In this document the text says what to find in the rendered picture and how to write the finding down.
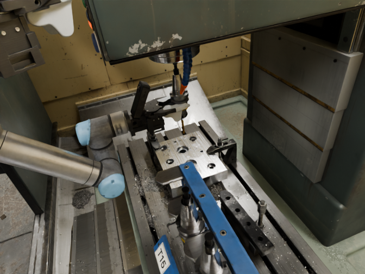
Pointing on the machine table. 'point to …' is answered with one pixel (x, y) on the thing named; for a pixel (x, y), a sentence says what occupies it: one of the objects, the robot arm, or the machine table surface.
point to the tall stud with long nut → (261, 212)
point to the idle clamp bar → (246, 224)
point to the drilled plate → (219, 171)
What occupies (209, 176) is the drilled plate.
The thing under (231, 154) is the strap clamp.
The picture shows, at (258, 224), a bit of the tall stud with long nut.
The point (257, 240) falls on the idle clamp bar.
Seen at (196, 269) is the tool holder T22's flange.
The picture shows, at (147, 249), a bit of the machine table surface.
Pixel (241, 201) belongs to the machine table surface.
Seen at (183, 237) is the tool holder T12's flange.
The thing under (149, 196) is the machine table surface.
